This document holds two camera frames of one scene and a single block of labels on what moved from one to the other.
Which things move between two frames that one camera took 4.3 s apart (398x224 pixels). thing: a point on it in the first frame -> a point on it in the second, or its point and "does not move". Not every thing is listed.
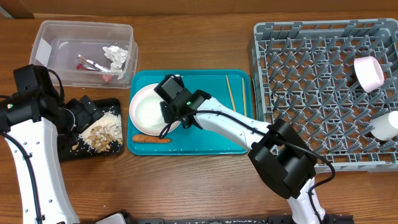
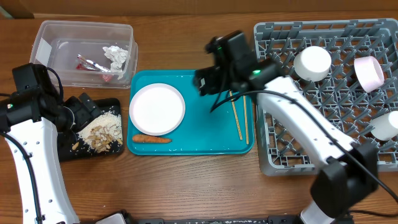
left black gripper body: (83, 117) does not move
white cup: (386, 126) does not move
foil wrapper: (117, 56) does not move
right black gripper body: (167, 110) -> (214, 81)
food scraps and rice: (105, 134) does not move
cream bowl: (145, 112) -> (312, 63)
